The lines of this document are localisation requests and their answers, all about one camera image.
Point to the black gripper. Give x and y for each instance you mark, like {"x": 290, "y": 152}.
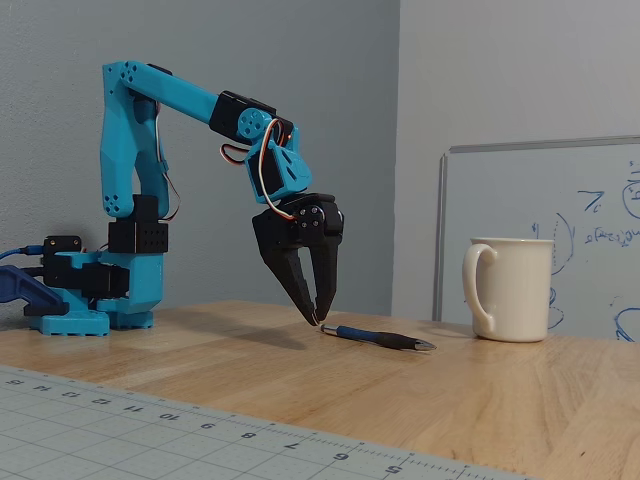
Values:
{"x": 276, "y": 231}

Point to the blue robot arm with base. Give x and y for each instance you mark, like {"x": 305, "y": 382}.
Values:
{"x": 120, "y": 150}

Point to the dark blue ballpoint pen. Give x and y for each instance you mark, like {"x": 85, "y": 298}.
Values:
{"x": 380, "y": 339}

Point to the cream ceramic mug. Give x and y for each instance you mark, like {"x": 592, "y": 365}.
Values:
{"x": 520, "y": 290}

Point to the grey gridded cutting mat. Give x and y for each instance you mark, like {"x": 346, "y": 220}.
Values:
{"x": 125, "y": 440}

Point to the black motor controller board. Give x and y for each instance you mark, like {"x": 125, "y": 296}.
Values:
{"x": 61, "y": 247}

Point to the dark blue table clamp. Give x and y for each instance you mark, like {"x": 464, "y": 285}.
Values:
{"x": 30, "y": 292}

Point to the whiteboard with blue writing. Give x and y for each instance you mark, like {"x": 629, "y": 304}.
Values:
{"x": 595, "y": 175}

